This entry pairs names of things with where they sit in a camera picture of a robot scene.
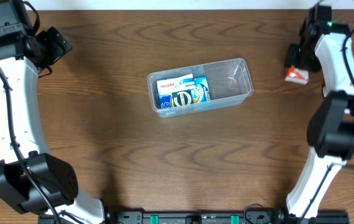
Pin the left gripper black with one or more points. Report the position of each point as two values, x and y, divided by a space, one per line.
52 53

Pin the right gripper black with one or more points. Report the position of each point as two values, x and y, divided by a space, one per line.
291 57

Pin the red Panadol box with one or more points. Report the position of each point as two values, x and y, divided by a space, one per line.
297 75

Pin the blue Kool Fever box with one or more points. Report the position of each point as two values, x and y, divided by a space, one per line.
200 93

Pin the white blue Panadol box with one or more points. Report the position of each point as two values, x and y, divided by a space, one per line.
172 85

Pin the clear plastic container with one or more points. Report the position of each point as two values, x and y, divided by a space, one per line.
229 82

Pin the green round-logo box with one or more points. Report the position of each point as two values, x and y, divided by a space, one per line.
182 98

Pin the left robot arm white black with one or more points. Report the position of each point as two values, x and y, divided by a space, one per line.
31 179

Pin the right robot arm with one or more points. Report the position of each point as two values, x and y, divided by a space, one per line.
324 46

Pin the black mounting rail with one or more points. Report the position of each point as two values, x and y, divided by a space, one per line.
253 215

